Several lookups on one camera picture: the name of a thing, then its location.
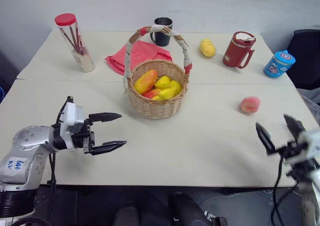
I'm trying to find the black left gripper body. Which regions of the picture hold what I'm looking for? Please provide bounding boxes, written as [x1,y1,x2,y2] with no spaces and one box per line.
[70,119,97,154]

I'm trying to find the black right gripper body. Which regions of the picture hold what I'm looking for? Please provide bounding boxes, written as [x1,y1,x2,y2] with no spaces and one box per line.
[274,135,310,163]

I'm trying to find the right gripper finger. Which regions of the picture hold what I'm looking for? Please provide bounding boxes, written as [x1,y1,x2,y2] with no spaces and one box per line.
[255,122,277,157]
[283,114,307,143]

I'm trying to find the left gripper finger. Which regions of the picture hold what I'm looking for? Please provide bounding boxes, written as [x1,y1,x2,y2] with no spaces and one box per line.
[88,112,123,126]
[90,140,128,157]

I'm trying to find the pink peach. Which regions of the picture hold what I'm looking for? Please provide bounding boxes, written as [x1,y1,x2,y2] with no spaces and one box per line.
[239,96,262,115]

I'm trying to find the red yellow apple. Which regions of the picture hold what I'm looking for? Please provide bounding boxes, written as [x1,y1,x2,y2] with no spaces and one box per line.
[142,88,163,100]

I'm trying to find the orange yellow mango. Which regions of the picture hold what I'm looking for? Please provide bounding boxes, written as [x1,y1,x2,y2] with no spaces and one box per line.
[133,69,159,95]

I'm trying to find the clear tube with red lid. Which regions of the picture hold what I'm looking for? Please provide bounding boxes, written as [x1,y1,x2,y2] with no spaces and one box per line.
[54,13,96,73]

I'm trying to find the blue shield print mug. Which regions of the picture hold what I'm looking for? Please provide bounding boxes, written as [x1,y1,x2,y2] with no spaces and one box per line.
[263,50,296,79]

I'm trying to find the yellow banana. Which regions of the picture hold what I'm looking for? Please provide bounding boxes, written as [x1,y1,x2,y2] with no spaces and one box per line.
[152,87,177,101]

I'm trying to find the yellow star fruit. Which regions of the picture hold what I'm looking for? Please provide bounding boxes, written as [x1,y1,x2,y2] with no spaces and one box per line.
[154,75,172,90]

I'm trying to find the black chair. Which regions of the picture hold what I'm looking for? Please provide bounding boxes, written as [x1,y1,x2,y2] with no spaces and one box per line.
[285,29,320,90]

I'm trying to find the red folded cloth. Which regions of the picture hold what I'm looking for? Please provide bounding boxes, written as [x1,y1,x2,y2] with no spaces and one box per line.
[104,41,174,77]

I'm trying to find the yellow pear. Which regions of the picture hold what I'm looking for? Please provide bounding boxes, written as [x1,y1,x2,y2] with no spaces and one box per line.
[169,80,183,96]

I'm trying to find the red pencil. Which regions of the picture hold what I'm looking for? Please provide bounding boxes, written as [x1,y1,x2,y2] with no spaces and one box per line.
[68,27,85,55]
[74,23,85,54]
[59,28,81,54]

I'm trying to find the red lidded mug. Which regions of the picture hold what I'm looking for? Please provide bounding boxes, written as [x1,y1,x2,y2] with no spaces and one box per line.
[222,31,257,70]

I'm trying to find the black metal cup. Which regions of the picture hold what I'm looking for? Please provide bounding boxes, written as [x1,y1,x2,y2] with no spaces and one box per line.
[149,17,174,47]

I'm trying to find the yellow lemon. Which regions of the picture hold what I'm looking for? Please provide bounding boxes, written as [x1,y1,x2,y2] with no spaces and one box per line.
[199,38,217,58]

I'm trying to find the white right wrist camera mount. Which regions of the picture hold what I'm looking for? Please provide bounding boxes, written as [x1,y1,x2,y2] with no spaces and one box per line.
[298,129,320,167]

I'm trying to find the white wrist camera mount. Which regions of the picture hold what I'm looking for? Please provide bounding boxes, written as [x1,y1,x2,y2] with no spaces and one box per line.
[298,129,320,167]
[60,101,85,150]

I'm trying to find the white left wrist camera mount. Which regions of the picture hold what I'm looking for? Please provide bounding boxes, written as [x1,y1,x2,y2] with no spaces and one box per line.
[60,101,85,150]

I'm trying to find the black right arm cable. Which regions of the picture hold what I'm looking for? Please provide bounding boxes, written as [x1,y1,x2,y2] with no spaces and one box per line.
[271,155,305,226]

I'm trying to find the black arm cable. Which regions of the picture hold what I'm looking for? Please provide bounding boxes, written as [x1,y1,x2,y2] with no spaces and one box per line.
[271,155,305,226]
[47,95,75,214]

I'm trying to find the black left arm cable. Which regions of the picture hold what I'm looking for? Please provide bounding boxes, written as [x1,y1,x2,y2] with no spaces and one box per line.
[47,95,75,214]

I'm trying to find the wicker basket with handle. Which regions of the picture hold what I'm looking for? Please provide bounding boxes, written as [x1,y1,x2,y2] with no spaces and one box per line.
[122,25,194,120]

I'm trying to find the black table frame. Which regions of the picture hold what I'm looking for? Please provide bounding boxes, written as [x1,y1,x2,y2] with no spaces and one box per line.
[39,184,300,196]

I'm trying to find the small metal bracket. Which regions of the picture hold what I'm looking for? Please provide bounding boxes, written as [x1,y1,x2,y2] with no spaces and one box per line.
[203,210,228,226]

